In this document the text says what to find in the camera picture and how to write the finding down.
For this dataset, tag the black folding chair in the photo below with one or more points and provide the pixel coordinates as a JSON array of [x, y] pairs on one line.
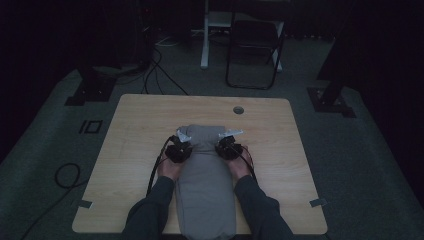
[[255, 40]]

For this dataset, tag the person's left hand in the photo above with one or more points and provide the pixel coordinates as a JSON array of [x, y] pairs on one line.
[[169, 170]]

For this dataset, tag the white desk frame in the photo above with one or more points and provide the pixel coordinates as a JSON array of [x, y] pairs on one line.
[[208, 33]]

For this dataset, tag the round grey table grommet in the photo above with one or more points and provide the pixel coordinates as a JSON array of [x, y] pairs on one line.
[[238, 110]]

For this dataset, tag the grey cloth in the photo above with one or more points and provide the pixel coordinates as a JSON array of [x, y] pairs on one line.
[[205, 186]]

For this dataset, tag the person's right hand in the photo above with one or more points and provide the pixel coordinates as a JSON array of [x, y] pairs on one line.
[[240, 168]]

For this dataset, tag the black stand with base plate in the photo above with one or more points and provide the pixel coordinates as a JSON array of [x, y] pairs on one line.
[[91, 88], [330, 96]]

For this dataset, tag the grey tape piece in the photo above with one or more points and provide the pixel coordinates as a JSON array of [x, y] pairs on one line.
[[318, 202], [85, 204]]

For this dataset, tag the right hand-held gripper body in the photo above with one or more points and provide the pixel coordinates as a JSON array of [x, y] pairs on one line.
[[227, 148]]

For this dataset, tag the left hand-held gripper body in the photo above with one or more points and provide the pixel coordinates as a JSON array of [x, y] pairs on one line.
[[178, 151]]

